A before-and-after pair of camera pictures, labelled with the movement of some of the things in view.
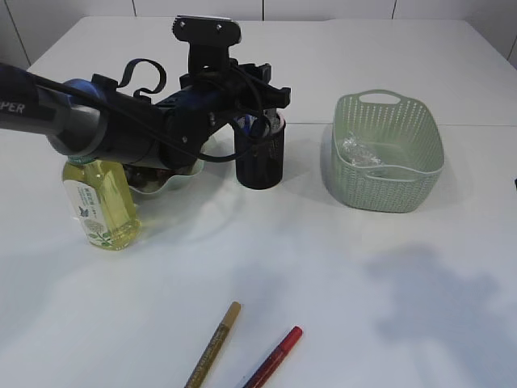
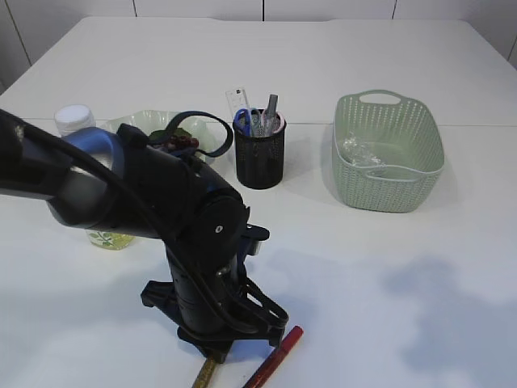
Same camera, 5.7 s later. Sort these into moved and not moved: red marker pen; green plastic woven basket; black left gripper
Moved: black left gripper
Not moved: red marker pen; green plastic woven basket
